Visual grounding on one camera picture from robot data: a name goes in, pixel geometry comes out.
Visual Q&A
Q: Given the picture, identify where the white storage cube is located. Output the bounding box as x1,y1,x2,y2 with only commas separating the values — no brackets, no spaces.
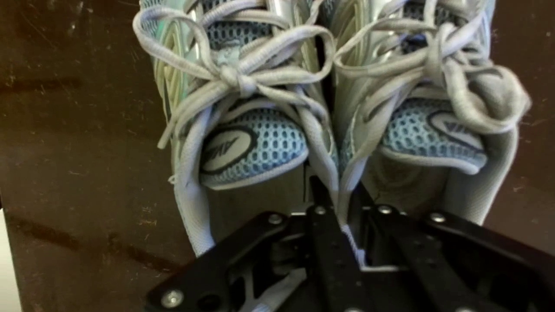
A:
0,204,24,312

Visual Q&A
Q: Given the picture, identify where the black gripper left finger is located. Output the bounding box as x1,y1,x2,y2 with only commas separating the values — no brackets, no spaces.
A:
142,175,370,312

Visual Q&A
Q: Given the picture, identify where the grey blue running shoe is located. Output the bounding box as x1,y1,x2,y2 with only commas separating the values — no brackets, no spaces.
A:
131,0,343,258
331,0,533,232

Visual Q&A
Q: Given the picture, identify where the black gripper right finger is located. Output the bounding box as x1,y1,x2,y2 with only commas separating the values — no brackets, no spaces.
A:
350,184,555,312

